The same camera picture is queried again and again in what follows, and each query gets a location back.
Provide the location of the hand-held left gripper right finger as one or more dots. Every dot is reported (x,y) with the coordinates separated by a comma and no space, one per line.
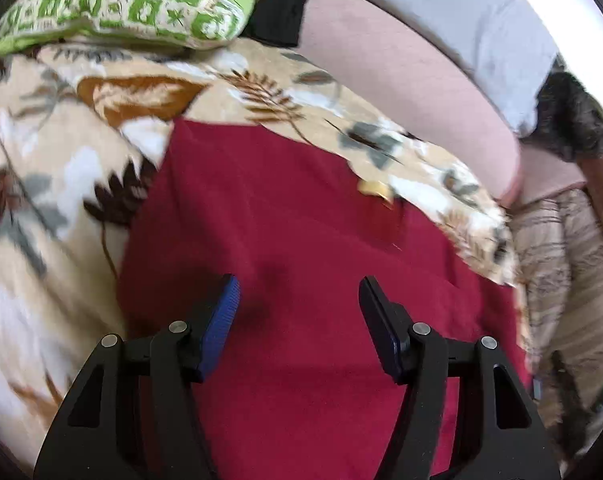
(389,347)

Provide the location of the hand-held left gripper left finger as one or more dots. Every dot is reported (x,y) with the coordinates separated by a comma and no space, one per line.
(220,327)

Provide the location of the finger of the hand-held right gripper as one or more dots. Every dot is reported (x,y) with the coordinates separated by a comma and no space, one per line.
(571,400)

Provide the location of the red cloth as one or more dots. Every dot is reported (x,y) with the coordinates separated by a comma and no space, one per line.
(291,220)

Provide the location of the beige striped cloth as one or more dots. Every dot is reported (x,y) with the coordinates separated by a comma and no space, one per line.
(556,260)

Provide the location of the leaf printed blanket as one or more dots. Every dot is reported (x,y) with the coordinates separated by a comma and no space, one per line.
(56,160)

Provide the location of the dark furry cloth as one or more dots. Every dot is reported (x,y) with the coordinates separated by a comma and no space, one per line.
(571,115)

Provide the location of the pink bolster cushion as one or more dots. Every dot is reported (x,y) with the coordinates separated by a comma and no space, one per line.
(381,60)

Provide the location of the black cloth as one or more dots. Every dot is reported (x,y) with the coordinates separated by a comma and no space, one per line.
(281,5)

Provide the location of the green patterned pillow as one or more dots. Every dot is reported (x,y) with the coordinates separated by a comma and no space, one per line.
(131,0)

